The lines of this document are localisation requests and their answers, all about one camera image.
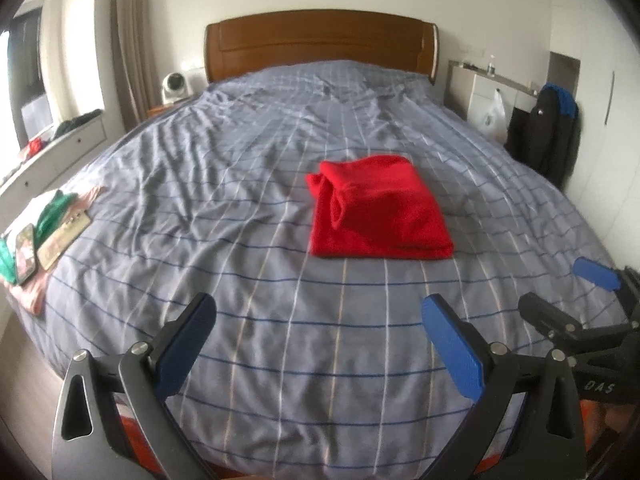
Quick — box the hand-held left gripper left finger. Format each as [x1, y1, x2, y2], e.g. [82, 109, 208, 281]
[50, 292, 218, 480]

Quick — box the brown curtain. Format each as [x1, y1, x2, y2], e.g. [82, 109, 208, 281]
[95, 0, 153, 131]

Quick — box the wooden nightstand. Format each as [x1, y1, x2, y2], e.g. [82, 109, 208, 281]
[146, 101, 193, 120]

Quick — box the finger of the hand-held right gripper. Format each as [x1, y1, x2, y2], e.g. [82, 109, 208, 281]
[572, 256, 640, 321]
[517, 292, 588, 348]

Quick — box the window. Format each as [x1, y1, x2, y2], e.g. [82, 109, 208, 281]
[0, 7, 61, 146]

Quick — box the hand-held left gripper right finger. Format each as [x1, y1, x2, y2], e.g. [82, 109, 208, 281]
[417, 294, 587, 480]

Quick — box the green garment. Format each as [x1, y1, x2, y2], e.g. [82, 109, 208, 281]
[34, 191, 76, 243]

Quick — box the white wardrobe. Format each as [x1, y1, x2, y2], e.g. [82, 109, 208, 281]
[547, 0, 640, 271]

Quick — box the red knit sweater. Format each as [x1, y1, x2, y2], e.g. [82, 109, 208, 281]
[306, 155, 455, 261]

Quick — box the beige buttoned garment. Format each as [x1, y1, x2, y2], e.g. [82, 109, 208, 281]
[37, 211, 92, 270]

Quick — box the person's orange fleece clothing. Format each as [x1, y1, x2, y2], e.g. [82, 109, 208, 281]
[117, 395, 640, 476]

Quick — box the white desk fan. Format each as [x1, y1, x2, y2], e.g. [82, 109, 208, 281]
[161, 72, 191, 106]

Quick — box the white dresser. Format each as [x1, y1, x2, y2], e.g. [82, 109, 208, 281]
[446, 59, 543, 131]

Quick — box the black smartphone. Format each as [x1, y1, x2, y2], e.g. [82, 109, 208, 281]
[15, 223, 39, 284]

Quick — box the teal garment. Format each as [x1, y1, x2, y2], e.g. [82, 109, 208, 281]
[0, 236, 18, 283]

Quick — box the dark jacket with blue lining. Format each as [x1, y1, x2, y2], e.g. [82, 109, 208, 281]
[504, 82, 582, 191]

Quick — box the wooden headboard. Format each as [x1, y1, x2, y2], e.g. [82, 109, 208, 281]
[204, 9, 441, 86]

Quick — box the white window bench cabinet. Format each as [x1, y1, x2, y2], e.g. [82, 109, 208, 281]
[0, 110, 108, 201]

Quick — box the white plastic bag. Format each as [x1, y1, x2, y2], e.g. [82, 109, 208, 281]
[472, 87, 507, 138]

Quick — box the dark clothes pile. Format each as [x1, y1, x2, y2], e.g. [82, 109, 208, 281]
[52, 108, 103, 138]

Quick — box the pile of clothes on bed edge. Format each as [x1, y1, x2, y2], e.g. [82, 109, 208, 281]
[0, 185, 108, 317]

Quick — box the grey plaid duvet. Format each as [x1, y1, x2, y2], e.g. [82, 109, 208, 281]
[5, 60, 631, 476]

